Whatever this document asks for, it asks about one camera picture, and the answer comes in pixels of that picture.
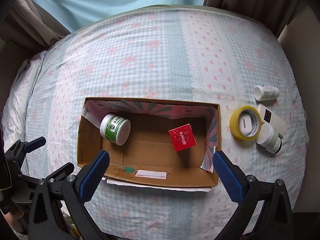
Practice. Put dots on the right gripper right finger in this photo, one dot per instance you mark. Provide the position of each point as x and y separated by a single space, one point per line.
275 219

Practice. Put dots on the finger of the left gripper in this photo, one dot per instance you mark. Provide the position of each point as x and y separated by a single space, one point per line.
59 175
15 155

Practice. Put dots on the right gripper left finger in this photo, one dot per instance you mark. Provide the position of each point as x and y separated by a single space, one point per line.
46 220

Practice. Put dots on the green striped white jar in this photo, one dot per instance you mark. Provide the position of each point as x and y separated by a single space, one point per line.
115 129

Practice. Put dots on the pale green white-lid jar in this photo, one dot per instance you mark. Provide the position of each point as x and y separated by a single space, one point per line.
269 139

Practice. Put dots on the yellow tape roll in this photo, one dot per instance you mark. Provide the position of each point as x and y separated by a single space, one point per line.
234 123

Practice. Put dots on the red pink small box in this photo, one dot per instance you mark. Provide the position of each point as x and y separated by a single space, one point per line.
182 138

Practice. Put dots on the person's left hand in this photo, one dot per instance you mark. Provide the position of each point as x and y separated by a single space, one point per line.
12 218

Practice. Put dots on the floral pillow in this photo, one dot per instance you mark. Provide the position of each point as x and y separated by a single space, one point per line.
15 109

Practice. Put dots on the open cardboard box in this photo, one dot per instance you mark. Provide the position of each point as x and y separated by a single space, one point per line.
148 158

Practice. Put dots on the small white earbuds case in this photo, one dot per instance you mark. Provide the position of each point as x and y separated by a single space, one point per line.
245 124

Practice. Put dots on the flat white rectangular device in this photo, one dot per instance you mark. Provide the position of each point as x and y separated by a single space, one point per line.
267 116

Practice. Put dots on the small white pill bottle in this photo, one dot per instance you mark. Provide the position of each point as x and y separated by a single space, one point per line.
265 93

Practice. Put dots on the left brown curtain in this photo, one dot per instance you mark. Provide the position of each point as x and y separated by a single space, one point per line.
31 27

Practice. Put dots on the floral checked bed sheet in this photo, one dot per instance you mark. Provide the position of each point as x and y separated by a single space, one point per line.
172 54

